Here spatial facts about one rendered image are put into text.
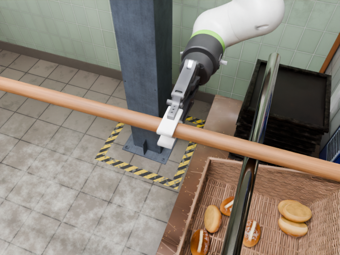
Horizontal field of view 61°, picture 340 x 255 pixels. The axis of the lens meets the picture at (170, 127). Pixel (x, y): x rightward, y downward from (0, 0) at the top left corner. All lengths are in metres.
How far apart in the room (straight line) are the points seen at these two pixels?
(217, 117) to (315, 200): 0.56
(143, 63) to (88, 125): 0.91
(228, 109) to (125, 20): 0.63
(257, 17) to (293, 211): 0.68
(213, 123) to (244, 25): 0.73
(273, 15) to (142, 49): 0.76
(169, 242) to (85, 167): 1.02
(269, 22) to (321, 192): 0.64
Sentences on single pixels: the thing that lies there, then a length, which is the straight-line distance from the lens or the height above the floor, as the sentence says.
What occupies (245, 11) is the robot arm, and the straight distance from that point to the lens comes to 0.73.
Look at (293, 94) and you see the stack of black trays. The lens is 1.15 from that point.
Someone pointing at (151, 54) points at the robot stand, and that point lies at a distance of 1.36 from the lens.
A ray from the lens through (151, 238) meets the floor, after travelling 1.73.
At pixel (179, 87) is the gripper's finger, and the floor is 1.25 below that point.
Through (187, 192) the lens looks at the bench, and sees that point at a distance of 1.19.
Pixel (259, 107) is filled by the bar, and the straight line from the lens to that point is 0.67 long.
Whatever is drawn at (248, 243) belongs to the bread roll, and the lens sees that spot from 1.10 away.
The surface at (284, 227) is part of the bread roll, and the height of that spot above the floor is 0.64.
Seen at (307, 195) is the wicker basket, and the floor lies 0.69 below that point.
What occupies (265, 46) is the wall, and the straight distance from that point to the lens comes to 1.89.
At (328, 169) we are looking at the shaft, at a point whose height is 1.21.
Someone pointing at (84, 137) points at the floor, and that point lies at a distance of 2.13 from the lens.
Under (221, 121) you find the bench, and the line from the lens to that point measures 1.40.
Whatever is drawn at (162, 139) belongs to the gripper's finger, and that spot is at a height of 1.18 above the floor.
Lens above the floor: 1.65
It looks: 52 degrees down
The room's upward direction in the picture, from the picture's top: straight up
